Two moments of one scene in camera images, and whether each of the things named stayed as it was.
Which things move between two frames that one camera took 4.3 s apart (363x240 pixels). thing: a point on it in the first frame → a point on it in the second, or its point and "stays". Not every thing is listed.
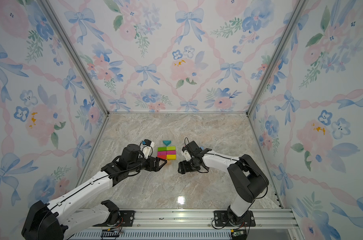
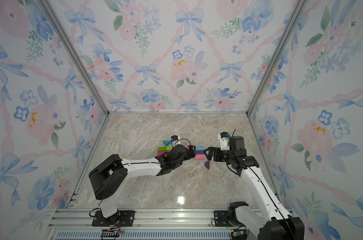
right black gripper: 184,167 → 217,150
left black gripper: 157,166 → 192,153
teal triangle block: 167,142 stays
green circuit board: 238,233 stays
